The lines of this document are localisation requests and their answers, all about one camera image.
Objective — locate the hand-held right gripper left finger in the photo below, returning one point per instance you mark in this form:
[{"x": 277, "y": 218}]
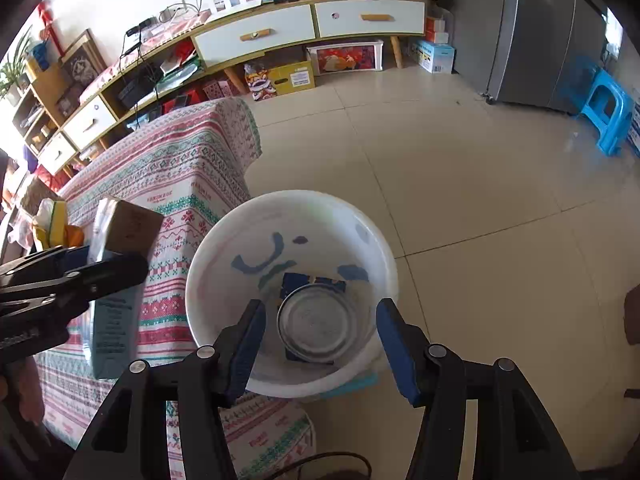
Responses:
[{"x": 247, "y": 350}]

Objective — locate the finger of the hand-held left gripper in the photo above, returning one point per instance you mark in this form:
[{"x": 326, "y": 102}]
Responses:
[
  {"x": 75, "y": 256},
  {"x": 115, "y": 272}
]

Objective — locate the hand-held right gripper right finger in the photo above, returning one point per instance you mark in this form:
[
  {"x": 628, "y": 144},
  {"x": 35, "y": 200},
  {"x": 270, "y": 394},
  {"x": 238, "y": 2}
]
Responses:
[{"x": 395, "y": 355}]

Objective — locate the teal and brown carton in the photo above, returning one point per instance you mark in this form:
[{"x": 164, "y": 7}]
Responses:
[{"x": 125, "y": 227}]

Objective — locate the round metal can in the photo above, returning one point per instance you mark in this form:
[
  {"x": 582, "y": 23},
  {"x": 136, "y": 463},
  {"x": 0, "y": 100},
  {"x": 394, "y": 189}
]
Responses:
[{"x": 312, "y": 322}]

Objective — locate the white plastic bucket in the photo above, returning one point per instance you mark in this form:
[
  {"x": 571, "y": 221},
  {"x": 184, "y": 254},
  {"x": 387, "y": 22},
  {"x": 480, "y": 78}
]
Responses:
[{"x": 320, "y": 220}]

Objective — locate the orange mandarin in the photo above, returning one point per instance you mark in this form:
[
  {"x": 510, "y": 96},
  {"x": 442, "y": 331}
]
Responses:
[{"x": 76, "y": 236}]

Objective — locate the yellow green sponge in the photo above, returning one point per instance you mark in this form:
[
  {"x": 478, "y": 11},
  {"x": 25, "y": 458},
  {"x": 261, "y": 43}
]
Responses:
[{"x": 50, "y": 225}]

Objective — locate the small white drawer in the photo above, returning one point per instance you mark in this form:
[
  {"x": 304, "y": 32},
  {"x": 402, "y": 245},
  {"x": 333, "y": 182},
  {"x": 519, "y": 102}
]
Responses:
[{"x": 57, "y": 154}]

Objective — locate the printed tablecloth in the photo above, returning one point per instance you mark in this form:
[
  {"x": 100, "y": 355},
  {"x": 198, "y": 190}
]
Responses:
[{"x": 190, "y": 170}]

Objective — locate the black electronic box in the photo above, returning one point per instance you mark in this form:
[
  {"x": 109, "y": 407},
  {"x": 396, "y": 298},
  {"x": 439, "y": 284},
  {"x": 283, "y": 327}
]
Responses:
[{"x": 137, "y": 87}]

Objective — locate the green potted plant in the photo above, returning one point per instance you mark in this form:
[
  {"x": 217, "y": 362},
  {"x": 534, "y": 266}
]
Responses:
[{"x": 12, "y": 70}]

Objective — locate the red patterned box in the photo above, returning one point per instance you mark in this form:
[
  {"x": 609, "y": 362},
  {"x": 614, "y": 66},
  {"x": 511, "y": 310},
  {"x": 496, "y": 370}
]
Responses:
[{"x": 220, "y": 89}]

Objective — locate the wooden TV cabinet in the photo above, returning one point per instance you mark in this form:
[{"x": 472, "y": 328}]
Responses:
[{"x": 165, "y": 55}]

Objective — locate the red hanging decoration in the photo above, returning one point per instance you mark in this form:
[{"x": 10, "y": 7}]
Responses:
[{"x": 50, "y": 25}]

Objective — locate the yellow cardboard box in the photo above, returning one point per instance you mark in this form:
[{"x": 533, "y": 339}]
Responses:
[{"x": 290, "y": 80}]

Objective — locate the blue and white carton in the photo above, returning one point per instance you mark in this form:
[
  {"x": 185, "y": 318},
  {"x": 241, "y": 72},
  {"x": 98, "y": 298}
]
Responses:
[{"x": 435, "y": 57}]

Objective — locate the red printed storage box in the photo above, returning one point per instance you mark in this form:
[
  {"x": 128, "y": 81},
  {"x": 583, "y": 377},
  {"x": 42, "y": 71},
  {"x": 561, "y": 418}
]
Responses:
[{"x": 345, "y": 57}]

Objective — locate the red and white boxes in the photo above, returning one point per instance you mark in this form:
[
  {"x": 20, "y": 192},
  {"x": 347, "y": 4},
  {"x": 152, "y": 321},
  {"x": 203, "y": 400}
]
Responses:
[{"x": 437, "y": 29}]

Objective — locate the blue plastic stool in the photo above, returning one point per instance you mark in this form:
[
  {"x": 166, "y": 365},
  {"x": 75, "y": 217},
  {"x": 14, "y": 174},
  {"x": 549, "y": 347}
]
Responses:
[{"x": 607, "y": 95}]

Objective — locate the white drawer with round hole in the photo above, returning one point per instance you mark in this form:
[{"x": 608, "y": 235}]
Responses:
[{"x": 370, "y": 17}]

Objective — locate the grey refrigerator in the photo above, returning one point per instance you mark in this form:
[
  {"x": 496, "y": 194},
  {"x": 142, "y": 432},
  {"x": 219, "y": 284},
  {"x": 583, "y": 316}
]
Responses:
[{"x": 530, "y": 30}]

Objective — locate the wooden picture frame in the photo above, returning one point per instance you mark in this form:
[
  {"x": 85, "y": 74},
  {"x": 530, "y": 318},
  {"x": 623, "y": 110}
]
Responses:
[{"x": 82, "y": 62}]

